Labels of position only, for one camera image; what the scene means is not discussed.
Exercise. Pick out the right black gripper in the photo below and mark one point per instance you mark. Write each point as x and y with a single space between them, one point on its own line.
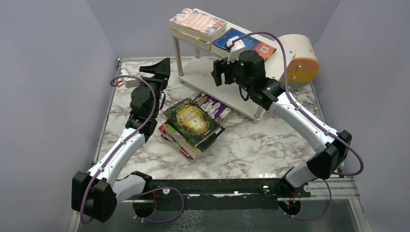
225 73

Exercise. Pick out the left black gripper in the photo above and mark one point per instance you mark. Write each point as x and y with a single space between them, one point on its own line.
153 77

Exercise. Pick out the white two-tier shelf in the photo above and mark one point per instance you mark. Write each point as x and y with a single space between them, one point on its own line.
197 73

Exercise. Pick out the blue orange sunset book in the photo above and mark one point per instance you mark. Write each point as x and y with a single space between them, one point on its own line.
263 49

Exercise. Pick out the green 104-storey treehouse book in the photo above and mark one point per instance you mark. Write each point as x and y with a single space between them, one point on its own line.
191 40

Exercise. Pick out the purple cartoon book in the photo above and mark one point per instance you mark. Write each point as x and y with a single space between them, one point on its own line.
214 108

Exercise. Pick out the pink floral book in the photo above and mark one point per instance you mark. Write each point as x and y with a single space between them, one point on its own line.
198 25

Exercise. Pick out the dark green forest book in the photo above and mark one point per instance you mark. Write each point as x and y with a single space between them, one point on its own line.
194 124

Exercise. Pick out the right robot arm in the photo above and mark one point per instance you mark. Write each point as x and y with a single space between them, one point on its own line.
328 144

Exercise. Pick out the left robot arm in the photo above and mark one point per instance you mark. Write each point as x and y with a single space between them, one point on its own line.
112 160

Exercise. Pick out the red bottom books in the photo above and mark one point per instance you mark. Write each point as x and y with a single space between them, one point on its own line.
174 144

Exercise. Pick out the round wooden drawer box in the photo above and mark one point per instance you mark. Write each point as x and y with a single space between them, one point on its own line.
304 66

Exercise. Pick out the green 65-storey treehouse book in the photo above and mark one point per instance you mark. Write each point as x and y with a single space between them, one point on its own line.
177 138

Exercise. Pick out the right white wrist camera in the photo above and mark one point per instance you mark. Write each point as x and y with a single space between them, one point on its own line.
235 46

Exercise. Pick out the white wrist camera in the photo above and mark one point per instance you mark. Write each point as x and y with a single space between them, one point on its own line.
130 82
235 46

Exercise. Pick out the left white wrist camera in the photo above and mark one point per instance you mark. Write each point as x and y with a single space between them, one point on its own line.
130 82

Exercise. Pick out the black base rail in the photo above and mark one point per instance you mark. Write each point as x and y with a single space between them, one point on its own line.
195 194

